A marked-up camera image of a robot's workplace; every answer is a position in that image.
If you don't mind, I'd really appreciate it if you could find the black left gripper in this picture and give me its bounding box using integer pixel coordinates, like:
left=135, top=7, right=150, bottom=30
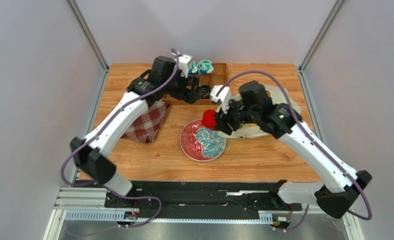
left=163, top=69, right=201, bottom=105

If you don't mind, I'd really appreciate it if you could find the red fake bell pepper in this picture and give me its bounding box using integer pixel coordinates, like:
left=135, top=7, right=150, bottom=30
left=201, top=109, right=217, bottom=131

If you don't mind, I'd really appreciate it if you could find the translucent white plastic bag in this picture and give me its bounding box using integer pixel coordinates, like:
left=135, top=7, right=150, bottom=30
left=215, top=81, right=302, bottom=139

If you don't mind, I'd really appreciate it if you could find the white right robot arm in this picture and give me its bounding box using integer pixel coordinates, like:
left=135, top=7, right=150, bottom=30
left=203, top=81, right=372, bottom=219

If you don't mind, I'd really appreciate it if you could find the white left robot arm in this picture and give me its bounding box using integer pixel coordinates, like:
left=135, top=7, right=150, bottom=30
left=70, top=54, right=199, bottom=196

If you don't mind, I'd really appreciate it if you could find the teal white sock left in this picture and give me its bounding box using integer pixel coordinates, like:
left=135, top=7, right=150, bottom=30
left=188, top=60, right=198, bottom=75

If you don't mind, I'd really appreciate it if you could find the teal white sock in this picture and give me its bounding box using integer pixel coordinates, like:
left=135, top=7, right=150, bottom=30
left=188, top=60, right=198, bottom=75
left=196, top=59, right=214, bottom=75

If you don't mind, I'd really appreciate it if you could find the teal white sock right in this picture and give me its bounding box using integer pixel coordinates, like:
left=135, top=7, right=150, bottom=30
left=196, top=59, right=214, bottom=75

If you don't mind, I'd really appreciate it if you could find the red and teal plate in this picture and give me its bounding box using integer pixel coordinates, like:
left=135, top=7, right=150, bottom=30
left=179, top=119, right=227, bottom=162

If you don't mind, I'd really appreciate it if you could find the wooden compartment tray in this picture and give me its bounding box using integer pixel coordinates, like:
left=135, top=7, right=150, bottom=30
left=161, top=62, right=229, bottom=106

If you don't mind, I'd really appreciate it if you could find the red plaid cloth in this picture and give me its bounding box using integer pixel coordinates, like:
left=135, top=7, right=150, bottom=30
left=121, top=101, right=171, bottom=144

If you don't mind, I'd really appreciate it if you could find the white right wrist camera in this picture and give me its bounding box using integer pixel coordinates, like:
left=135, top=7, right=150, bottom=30
left=209, top=85, right=232, bottom=113

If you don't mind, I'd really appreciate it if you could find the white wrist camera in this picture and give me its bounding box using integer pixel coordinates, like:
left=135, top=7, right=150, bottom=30
left=178, top=54, right=194, bottom=78
left=209, top=85, right=232, bottom=113

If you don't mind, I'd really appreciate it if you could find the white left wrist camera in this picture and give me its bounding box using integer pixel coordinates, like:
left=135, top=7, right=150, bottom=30
left=178, top=54, right=194, bottom=78

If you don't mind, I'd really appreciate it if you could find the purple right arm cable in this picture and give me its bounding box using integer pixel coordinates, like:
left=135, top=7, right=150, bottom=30
left=215, top=69, right=373, bottom=233

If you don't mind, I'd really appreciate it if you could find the white slotted cable duct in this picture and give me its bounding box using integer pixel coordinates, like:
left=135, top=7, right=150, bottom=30
left=64, top=210, right=274, bottom=225

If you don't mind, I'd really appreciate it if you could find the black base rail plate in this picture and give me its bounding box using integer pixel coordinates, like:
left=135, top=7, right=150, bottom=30
left=104, top=181, right=302, bottom=218

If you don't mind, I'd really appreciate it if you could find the aluminium frame post left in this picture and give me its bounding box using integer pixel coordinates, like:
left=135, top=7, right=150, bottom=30
left=65, top=0, right=110, bottom=72

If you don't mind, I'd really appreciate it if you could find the aluminium frame post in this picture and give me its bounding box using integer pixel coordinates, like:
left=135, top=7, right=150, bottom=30
left=65, top=0, right=110, bottom=72
left=298, top=0, right=347, bottom=73

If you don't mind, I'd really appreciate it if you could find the aluminium frame post right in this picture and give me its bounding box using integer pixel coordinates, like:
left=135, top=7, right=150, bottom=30
left=298, top=0, right=347, bottom=73

